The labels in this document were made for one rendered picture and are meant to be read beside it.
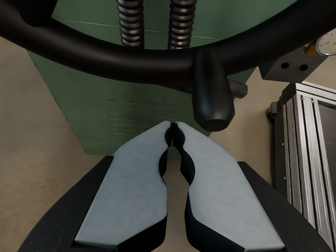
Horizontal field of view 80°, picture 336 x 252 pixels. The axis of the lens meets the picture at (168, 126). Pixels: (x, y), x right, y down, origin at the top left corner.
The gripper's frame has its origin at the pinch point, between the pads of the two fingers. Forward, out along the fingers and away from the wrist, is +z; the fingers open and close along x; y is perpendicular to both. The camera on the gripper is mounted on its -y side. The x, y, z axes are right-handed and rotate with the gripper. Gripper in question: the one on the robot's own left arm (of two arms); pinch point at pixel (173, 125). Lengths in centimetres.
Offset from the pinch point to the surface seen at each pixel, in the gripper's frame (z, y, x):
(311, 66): 24.4, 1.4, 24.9
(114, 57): 4.7, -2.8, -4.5
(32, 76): 84, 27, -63
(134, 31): 10.5, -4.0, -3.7
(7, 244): 25, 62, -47
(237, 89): 18.3, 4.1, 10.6
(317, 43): 18.4, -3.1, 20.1
